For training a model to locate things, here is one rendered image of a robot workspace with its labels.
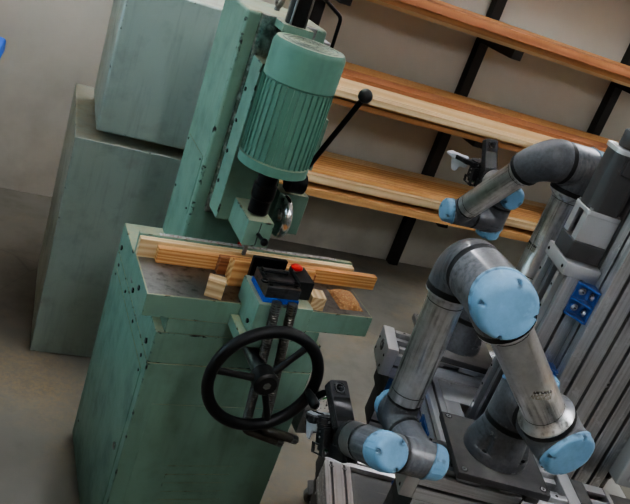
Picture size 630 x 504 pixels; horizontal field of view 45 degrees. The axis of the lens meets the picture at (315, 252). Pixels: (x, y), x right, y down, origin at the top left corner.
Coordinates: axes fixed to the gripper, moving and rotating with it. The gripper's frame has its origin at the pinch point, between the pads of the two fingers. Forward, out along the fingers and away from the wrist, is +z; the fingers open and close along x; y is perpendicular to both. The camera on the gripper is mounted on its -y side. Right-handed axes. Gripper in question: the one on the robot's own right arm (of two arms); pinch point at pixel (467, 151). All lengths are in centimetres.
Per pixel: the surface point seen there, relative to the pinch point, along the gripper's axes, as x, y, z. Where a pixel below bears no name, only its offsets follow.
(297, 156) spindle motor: -77, -13, -60
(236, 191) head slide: -87, 3, -44
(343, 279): -55, 24, -50
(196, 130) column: -95, -4, -20
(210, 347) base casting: -93, 35, -69
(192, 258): -97, 18, -54
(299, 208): -66, 10, -35
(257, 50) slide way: -85, -31, -36
